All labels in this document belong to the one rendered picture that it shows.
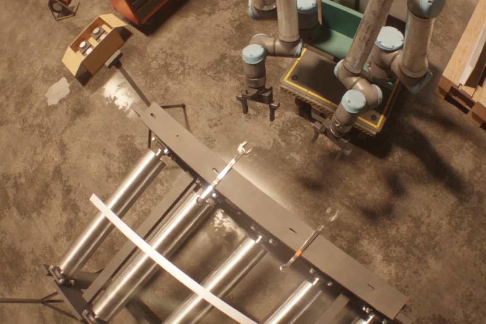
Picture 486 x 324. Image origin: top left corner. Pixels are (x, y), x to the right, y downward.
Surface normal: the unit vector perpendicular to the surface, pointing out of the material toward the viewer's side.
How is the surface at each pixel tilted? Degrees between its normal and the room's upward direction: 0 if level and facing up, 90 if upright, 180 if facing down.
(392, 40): 5
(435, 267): 0
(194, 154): 0
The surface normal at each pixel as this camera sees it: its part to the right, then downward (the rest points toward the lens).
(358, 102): 0.14, -0.55
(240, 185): -0.14, -0.39
